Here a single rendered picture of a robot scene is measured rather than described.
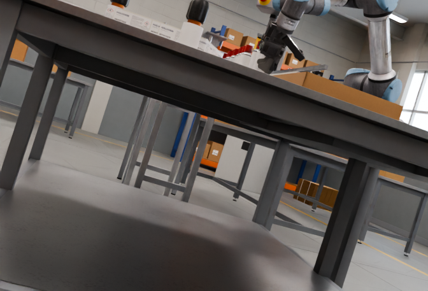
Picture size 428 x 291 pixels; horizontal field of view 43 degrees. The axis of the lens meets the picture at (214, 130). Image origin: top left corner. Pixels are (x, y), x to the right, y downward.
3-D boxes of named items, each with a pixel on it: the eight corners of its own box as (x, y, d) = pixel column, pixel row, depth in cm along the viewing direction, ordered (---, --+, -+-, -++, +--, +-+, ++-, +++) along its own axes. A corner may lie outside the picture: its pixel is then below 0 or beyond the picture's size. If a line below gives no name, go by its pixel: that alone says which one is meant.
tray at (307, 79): (263, 89, 154) (267, 76, 154) (343, 117, 160) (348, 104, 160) (301, 88, 125) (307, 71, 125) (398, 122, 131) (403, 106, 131)
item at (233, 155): (213, 177, 846) (237, 102, 846) (243, 185, 878) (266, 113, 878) (238, 188, 787) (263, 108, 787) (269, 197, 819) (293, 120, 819)
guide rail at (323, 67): (234, 79, 265) (235, 76, 265) (236, 79, 265) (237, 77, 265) (323, 68, 160) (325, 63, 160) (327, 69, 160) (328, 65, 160)
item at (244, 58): (228, 87, 243) (242, 44, 243) (239, 91, 244) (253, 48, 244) (231, 87, 238) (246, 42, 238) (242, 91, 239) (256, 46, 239)
